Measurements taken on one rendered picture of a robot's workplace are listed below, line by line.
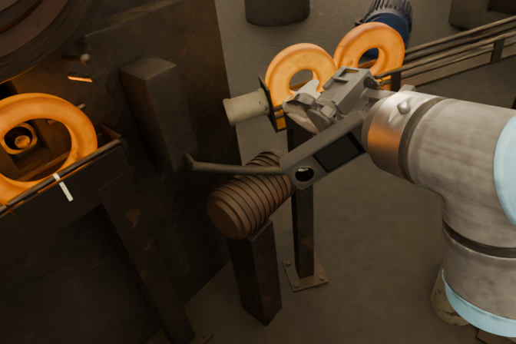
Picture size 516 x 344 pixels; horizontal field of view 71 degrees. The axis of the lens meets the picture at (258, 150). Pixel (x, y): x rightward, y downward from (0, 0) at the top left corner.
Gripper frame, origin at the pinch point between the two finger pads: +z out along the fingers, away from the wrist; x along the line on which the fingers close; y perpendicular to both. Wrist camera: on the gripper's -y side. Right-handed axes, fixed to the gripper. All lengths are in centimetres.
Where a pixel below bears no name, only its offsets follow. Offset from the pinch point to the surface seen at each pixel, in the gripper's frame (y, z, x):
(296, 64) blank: 12.3, 15.4, -3.7
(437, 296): 2, 3, -80
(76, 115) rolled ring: -23.1, 17.4, 17.9
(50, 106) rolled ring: -24.3, 15.8, 21.7
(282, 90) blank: 7.5, 17.5, -6.8
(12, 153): -36.3, 26.4, 19.3
